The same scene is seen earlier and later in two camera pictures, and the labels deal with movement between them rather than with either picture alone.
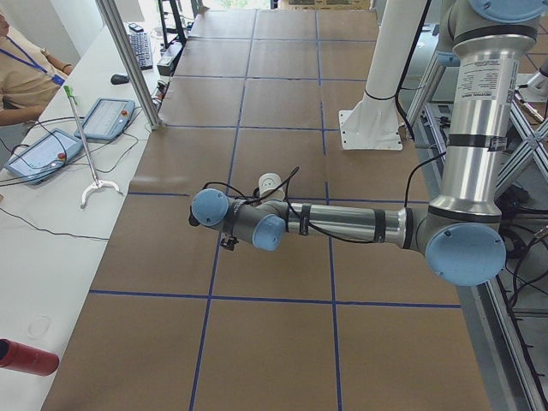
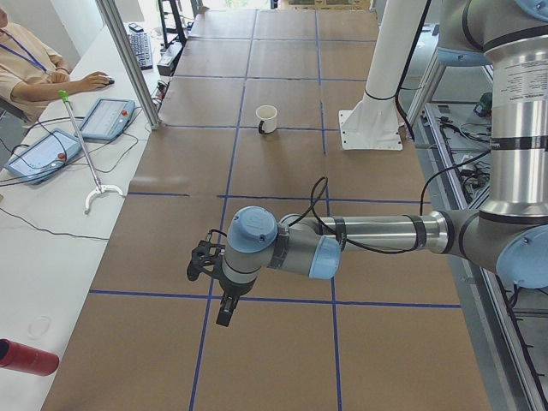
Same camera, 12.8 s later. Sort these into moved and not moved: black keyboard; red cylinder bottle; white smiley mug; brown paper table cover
Moved: white smiley mug
Not moved: black keyboard; red cylinder bottle; brown paper table cover
